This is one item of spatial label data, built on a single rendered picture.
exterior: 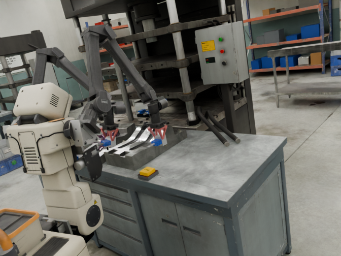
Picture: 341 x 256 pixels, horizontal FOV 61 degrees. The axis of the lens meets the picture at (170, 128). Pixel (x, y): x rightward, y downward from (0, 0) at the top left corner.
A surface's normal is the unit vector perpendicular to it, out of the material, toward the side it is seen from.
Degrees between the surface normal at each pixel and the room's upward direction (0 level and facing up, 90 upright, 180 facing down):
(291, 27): 90
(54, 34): 90
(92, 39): 83
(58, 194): 82
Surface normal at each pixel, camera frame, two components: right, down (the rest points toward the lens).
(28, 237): 0.90, -0.01
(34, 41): 0.72, 0.07
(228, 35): -0.62, 0.36
